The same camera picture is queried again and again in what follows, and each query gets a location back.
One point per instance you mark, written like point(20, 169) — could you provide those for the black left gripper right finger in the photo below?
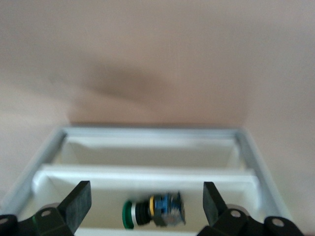
point(216, 209)

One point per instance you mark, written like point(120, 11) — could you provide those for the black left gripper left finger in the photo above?
point(73, 209)

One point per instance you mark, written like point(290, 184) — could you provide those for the green push button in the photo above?
point(157, 209)

